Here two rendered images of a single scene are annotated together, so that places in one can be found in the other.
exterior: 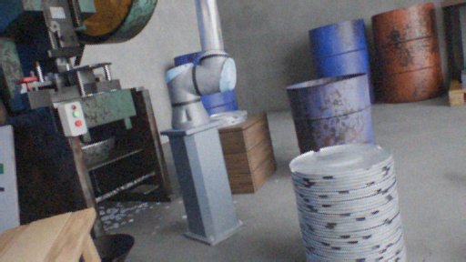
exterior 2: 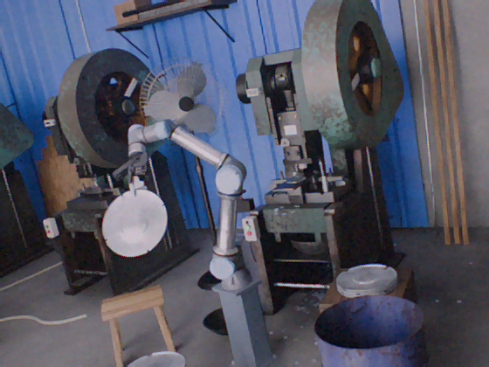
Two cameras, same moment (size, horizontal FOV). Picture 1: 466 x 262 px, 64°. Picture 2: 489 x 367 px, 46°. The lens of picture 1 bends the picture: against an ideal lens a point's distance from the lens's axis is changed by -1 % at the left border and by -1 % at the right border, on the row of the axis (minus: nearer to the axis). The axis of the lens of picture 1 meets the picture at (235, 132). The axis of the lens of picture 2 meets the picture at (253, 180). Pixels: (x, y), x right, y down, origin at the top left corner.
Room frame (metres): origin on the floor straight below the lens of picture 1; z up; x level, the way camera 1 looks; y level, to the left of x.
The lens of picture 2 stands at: (1.66, -2.53, 1.57)
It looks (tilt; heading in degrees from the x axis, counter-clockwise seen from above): 13 degrees down; 90
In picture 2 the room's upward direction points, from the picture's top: 11 degrees counter-clockwise
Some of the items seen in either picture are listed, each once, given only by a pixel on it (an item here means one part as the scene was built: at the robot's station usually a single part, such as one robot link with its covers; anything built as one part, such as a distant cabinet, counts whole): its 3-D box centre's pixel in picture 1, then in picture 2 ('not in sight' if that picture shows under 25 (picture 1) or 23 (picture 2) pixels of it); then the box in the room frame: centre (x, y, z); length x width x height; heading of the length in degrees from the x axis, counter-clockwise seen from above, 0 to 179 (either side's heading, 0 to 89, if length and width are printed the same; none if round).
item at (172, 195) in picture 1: (102, 127); (364, 217); (2.26, 0.77, 0.45); 0.92 x 0.12 x 0.90; 58
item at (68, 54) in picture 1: (57, 57); (303, 160); (1.96, 0.80, 0.86); 0.20 x 0.16 x 0.05; 148
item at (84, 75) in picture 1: (87, 80); (294, 192); (1.86, 0.65, 0.72); 0.25 x 0.14 x 0.14; 58
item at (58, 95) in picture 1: (67, 94); (308, 190); (1.96, 0.80, 0.67); 0.45 x 0.30 x 0.06; 148
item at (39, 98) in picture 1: (40, 111); (247, 213); (1.57, 0.77, 0.62); 0.10 x 0.06 x 0.20; 148
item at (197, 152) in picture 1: (203, 179); (245, 323); (1.47, 0.16, 0.23); 0.19 x 0.19 x 0.45; 41
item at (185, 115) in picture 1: (188, 113); (235, 273); (1.47, 0.16, 0.50); 0.15 x 0.15 x 0.10
